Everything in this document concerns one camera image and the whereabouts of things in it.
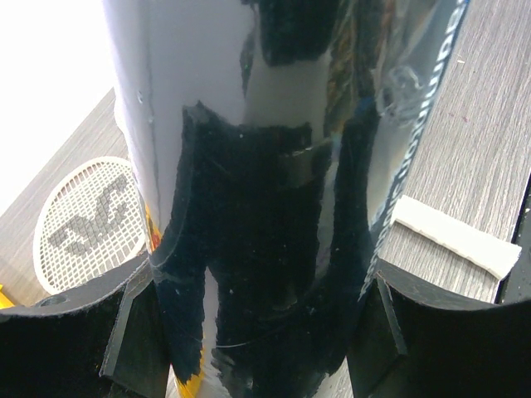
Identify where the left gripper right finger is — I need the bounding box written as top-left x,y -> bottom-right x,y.
348,263 -> 530,397

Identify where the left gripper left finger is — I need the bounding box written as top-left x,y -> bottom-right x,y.
1,255 -> 168,397

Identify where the black shuttlecock tube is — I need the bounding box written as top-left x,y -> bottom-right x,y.
102,1 -> 468,397

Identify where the left pink badminton racket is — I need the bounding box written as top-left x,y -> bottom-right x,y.
32,156 -> 144,294

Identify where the pink badminton racket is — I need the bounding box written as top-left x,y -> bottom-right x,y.
32,156 -> 144,294
392,196 -> 522,280

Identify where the right pink badminton racket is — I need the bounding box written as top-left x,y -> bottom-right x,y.
392,196 -> 522,280

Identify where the yellow plastic bin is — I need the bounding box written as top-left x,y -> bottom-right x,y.
0,284 -> 17,309

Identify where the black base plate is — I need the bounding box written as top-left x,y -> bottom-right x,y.
494,180 -> 530,304

